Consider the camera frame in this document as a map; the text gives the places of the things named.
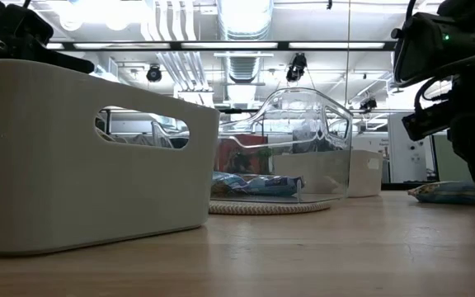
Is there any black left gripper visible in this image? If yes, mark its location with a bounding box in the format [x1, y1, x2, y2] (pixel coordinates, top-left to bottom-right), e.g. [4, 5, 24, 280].
[0, 0, 95, 73]

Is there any thin grey vertical pole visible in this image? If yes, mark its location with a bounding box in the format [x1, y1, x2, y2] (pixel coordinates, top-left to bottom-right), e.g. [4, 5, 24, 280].
[346, 0, 352, 106]

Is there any green office partition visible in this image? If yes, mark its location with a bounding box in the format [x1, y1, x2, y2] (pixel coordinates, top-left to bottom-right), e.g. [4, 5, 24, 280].
[431, 134, 473, 182]

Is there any round woven mat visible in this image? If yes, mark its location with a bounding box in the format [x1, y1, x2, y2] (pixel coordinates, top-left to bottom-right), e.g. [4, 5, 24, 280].
[208, 200, 332, 216]

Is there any black overhead beam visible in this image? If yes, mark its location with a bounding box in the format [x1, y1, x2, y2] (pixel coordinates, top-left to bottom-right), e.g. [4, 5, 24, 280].
[45, 40, 397, 52]

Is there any small green plant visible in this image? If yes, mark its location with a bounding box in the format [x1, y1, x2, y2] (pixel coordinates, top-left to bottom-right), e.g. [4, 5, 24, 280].
[256, 146, 275, 177]

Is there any white floor appliance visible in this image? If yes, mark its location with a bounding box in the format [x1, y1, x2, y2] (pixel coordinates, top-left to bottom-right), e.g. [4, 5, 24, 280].
[388, 113, 428, 183]

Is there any grey plastic bin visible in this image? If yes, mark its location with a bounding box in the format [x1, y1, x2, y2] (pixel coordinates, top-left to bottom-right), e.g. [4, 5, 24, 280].
[0, 58, 221, 254]

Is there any silver ventilation duct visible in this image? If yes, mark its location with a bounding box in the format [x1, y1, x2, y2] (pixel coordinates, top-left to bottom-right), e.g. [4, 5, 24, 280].
[216, 0, 275, 86]

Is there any red wall panel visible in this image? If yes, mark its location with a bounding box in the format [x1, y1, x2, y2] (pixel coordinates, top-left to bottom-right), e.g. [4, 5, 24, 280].
[216, 134, 270, 177]

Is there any black ceiling spotlight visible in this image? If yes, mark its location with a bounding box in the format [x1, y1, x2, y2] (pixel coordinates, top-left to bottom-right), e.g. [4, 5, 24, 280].
[145, 64, 163, 83]
[359, 97, 379, 112]
[285, 52, 308, 83]

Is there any clear plastic bin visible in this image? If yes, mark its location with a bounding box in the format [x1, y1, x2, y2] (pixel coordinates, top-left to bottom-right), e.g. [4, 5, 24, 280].
[151, 86, 354, 204]

